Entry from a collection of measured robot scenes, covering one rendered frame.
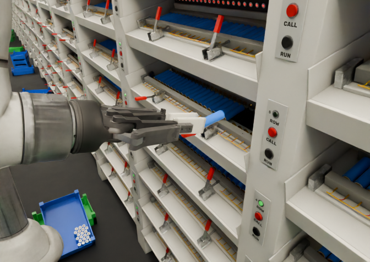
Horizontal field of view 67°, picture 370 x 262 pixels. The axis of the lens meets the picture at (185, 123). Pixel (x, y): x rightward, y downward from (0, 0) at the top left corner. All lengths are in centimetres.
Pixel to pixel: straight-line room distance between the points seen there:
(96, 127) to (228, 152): 34
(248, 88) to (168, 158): 50
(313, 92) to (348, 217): 21
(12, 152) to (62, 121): 6
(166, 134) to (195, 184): 43
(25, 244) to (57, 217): 69
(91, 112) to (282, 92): 29
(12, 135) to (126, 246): 133
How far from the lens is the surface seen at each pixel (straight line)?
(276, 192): 54
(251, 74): 53
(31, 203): 206
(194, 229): 97
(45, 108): 37
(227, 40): 64
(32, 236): 107
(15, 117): 36
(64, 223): 172
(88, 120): 38
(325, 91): 46
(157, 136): 41
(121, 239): 166
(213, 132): 68
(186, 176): 87
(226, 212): 76
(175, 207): 104
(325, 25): 42
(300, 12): 43
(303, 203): 54
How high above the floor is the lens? 124
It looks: 27 degrees down
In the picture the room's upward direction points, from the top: straight up
